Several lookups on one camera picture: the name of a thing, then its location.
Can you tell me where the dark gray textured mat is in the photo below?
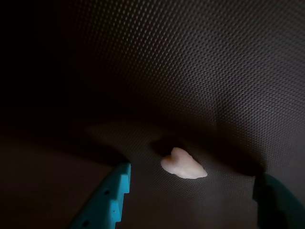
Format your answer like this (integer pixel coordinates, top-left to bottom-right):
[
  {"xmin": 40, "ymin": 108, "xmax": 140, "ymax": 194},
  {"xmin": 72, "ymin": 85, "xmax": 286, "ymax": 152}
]
[{"xmin": 0, "ymin": 0, "xmax": 305, "ymax": 229}]

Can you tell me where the small white tooth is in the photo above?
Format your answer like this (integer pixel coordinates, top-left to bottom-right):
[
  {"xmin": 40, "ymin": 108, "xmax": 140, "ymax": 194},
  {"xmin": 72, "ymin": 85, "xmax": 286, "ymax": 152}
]
[{"xmin": 160, "ymin": 146, "xmax": 208, "ymax": 180}]

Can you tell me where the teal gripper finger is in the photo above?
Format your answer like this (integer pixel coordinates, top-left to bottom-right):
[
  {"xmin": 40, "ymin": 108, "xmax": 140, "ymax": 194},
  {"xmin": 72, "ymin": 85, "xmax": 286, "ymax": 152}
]
[
  {"xmin": 68, "ymin": 162, "xmax": 132, "ymax": 229},
  {"xmin": 252, "ymin": 172, "xmax": 305, "ymax": 229}
]

